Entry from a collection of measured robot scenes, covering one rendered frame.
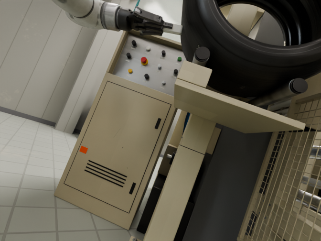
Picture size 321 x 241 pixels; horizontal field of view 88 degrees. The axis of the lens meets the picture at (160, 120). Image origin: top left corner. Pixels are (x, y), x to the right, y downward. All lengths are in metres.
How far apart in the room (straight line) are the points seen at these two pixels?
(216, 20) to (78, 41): 3.54
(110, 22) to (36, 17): 3.32
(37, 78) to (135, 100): 2.87
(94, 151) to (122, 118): 0.29
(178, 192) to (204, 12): 0.74
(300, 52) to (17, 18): 3.88
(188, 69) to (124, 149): 0.76
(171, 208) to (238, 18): 1.03
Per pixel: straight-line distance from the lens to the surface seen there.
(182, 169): 0.85
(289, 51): 0.61
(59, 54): 3.87
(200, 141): 0.85
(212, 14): 0.59
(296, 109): 0.95
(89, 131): 1.21
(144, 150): 1.10
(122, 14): 0.71
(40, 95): 3.81
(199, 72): 0.51
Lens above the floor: 0.64
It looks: 4 degrees up
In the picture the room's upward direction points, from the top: 21 degrees clockwise
